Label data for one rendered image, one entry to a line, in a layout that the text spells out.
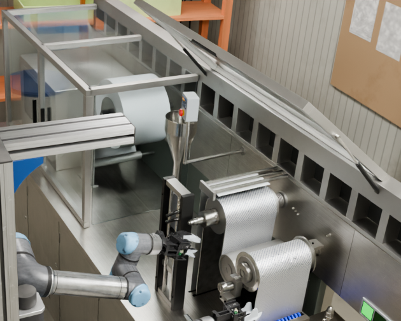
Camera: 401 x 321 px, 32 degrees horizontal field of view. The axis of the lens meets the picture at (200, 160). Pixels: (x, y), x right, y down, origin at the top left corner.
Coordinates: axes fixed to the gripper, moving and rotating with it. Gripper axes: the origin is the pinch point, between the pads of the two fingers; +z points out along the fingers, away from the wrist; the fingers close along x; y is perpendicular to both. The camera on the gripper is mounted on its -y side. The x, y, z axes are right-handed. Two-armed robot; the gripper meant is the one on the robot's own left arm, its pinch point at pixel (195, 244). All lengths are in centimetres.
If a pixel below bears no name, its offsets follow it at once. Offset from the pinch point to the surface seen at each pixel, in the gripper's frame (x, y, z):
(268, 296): -7.6, 27.4, 16.9
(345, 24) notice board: 108, -117, 181
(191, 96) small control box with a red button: 51, -26, -1
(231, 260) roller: -1.0, 11.2, 9.7
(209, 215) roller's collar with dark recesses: 11.6, -0.5, 3.1
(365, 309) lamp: 0, 53, 39
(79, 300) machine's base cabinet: -65, -79, 15
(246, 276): -1.5, 24.0, 6.0
